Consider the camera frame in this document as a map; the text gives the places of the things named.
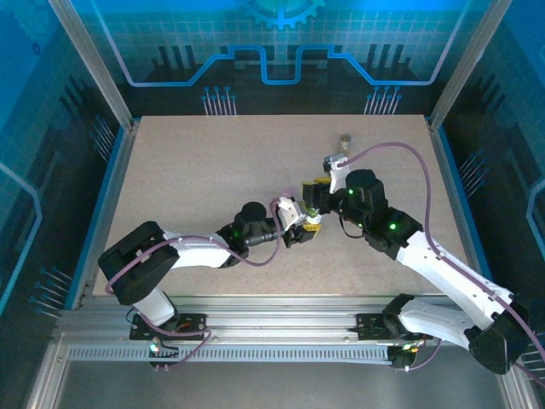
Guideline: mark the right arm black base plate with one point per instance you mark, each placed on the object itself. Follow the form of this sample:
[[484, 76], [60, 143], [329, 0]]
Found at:
[[368, 326]]

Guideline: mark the grey metal panel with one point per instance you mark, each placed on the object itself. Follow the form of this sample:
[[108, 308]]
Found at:
[[277, 387]]

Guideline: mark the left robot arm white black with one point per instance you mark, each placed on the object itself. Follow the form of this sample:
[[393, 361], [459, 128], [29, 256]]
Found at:
[[196, 251]]

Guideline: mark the blue edged table side rail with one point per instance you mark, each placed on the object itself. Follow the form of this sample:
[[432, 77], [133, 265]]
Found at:
[[454, 191], [110, 213]]

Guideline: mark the amber pill bottle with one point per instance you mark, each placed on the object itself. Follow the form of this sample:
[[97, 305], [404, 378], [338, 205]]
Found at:
[[344, 142]]

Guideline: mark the black controller block with LED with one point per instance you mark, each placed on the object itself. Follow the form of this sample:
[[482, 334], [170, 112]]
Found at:
[[402, 360], [159, 353]]

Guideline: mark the aluminium mounting rail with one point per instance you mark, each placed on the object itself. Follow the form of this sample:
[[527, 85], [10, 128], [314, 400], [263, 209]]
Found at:
[[277, 317]]

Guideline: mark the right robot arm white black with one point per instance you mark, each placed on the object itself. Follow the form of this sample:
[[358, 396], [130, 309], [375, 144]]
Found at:
[[451, 277]]

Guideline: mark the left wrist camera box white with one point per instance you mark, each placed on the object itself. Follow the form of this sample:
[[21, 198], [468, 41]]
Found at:
[[291, 211]]

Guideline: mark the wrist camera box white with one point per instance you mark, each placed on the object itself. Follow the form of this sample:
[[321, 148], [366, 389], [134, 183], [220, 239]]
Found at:
[[291, 211], [338, 170]]

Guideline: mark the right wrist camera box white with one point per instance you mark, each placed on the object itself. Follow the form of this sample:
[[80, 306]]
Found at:
[[338, 170]]

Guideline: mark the aluminium frame post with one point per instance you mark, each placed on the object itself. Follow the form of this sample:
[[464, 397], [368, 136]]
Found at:
[[99, 72], [465, 64]]

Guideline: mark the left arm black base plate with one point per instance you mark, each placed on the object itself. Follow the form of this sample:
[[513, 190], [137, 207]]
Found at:
[[191, 326]]

